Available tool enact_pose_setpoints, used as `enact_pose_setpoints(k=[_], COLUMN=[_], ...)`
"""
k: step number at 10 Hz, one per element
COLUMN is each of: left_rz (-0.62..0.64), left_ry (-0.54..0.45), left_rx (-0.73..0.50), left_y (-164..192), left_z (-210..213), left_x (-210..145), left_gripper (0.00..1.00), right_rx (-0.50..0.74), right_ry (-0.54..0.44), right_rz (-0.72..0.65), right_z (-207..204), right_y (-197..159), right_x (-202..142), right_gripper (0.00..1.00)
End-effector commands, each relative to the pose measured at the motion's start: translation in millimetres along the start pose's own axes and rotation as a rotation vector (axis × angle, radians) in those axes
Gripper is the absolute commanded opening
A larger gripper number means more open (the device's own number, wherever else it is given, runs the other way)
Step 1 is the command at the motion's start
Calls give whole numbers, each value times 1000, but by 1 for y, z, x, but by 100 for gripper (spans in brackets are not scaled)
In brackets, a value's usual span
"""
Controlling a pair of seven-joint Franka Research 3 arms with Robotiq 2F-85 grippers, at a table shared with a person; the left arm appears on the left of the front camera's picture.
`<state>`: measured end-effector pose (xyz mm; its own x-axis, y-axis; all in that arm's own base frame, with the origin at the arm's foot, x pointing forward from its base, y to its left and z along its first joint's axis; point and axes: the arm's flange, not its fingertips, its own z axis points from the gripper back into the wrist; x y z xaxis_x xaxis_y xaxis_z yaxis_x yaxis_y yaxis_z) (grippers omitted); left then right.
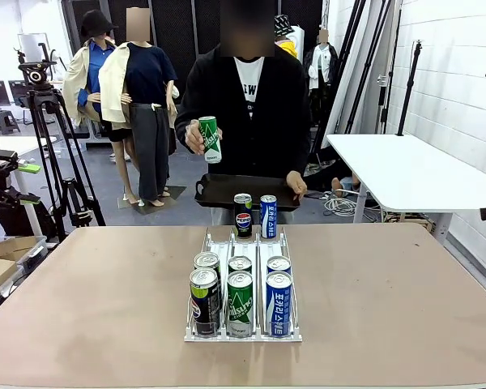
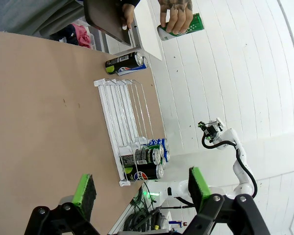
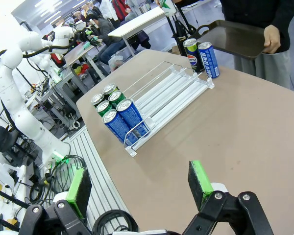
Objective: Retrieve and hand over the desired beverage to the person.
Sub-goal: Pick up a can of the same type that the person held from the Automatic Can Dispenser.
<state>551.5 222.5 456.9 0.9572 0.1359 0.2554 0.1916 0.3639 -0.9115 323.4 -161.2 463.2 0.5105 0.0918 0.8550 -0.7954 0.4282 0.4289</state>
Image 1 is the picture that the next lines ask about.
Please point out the black white patterned hat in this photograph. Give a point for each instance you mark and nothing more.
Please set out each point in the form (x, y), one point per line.
(283, 26)

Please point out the dark mannequin base plate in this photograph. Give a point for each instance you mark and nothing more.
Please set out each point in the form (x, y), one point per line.
(174, 194)

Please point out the green Chilsung cider can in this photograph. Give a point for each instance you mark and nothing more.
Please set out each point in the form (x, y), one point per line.
(240, 263)
(240, 304)
(210, 139)

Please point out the person's right hand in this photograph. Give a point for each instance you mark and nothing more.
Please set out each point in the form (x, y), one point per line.
(192, 135)

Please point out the mannequin in blue shirt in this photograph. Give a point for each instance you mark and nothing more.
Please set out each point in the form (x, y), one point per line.
(75, 85)

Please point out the open cardboard box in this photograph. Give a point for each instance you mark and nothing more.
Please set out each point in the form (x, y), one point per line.
(12, 247)

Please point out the grey plastic stool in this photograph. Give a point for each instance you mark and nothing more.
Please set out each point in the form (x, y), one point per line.
(5, 121)

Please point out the white side table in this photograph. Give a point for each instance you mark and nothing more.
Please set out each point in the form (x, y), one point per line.
(409, 170)

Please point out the black bucket hat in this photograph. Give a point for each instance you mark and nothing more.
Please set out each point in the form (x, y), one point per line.
(97, 24)

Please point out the black leaning pole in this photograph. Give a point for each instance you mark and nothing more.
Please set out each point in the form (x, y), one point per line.
(368, 69)
(348, 61)

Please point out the mannequin in navy shirt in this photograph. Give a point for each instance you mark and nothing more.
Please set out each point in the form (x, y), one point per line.
(150, 81)

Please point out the mannequin in white black jacket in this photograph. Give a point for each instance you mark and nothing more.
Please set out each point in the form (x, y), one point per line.
(322, 65)

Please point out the person's left hand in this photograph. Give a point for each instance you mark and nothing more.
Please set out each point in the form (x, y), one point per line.
(296, 184)

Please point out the mannequin in yellow hoodie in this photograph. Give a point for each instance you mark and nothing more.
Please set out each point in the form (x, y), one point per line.
(289, 48)

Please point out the seated person in black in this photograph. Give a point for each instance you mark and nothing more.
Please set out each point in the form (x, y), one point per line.
(332, 162)

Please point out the black bag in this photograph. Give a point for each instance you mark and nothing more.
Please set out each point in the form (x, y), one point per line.
(16, 221)

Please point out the person's left forearm black sleeve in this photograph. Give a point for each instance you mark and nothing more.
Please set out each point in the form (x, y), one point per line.
(297, 156)

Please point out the white can dispenser rack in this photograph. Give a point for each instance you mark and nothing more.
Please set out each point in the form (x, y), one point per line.
(259, 251)

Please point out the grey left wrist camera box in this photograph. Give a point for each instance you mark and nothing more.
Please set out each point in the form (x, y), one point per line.
(0, 155)

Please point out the black plastic serving tray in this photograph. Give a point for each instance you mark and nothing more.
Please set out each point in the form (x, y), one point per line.
(227, 190)

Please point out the black camera tripod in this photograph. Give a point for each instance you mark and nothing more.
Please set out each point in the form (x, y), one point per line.
(60, 162)

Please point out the black lime Pepsi can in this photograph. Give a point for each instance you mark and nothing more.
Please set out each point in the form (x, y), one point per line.
(207, 259)
(204, 304)

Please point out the person in black cardigan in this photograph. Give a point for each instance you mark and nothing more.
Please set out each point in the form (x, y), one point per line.
(267, 142)

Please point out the person's right forearm black sleeve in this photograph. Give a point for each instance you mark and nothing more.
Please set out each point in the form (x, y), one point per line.
(183, 127)

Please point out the black stand with clamp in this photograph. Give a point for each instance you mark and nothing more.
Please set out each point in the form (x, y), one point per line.
(409, 89)

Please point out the blue Pocari Sweat can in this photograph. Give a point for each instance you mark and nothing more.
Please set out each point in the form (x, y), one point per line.
(279, 304)
(268, 216)
(279, 263)

